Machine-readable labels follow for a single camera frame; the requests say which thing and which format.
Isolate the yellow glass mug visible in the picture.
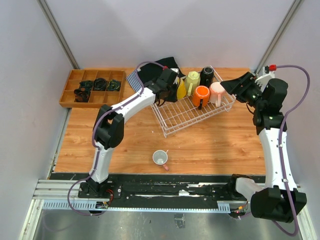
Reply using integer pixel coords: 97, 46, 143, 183
176, 78, 187, 100

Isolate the dark rolled sock right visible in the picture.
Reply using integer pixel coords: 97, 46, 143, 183
106, 79, 121, 92

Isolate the pale green mug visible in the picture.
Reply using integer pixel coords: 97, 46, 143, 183
184, 71, 200, 97

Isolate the dark rolled sock middle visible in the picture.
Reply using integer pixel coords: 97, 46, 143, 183
93, 77, 107, 91

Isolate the black mug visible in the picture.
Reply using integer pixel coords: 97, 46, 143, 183
199, 66, 214, 88

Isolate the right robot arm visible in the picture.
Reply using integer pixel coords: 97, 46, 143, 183
221, 72, 307, 223

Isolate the orange glass mug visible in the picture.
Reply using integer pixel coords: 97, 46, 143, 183
192, 85, 211, 110

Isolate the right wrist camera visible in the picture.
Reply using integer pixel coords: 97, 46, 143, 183
255, 64, 277, 89

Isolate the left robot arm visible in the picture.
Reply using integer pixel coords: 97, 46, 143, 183
86, 67, 179, 198

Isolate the small white pink-handled cup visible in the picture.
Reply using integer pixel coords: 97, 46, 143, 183
152, 150, 169, 171

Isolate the black rolled sock lower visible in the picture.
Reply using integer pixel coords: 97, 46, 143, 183
73, 88, 91, 103

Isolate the pink mug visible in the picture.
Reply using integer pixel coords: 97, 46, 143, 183
209, 82, 226, 108

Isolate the blue striped cloth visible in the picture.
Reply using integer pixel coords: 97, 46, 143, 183
126, 68, 144, 93

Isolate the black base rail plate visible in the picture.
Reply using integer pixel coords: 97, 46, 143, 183
78, 173, 245, 200

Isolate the white wire dish rack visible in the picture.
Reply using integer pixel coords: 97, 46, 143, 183
151, 93, 236, 137

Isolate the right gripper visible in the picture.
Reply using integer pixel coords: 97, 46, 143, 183
220, 71, 266, 110

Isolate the dark rolled sock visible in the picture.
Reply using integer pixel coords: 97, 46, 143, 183
106, 79, 121, 92
93, 77, 107, 91
79, 80, 94, 90

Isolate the wooden compartment tray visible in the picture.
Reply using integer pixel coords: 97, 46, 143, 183
59, 69, 126, 108

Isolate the black folded cloth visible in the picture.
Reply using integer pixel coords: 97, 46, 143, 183
137, 56, 185, 84

